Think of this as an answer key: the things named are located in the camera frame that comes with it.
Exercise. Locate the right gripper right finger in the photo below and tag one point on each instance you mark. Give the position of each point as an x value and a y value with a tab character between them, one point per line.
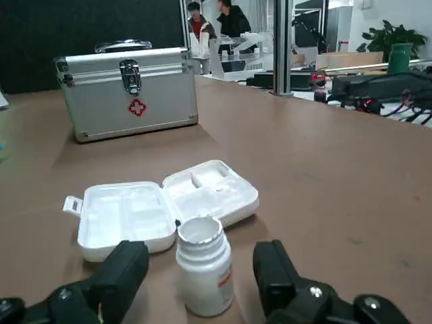
276	280

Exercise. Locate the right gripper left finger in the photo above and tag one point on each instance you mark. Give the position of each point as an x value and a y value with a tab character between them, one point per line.
114	270

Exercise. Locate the white plastic pill box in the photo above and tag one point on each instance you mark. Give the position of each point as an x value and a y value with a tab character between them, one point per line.
135	216

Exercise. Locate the light wooden box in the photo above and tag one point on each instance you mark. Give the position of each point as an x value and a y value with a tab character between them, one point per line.
347	60

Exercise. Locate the silver aluminium first aid case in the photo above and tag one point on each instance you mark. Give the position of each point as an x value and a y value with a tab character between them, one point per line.
101	98

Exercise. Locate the person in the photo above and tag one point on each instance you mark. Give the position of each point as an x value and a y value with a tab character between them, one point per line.
233	22
199	25

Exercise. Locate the green potted plant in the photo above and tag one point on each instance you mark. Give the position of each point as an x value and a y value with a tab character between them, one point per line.
395	35

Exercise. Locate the aluminium frame post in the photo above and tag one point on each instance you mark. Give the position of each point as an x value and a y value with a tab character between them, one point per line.
283	50

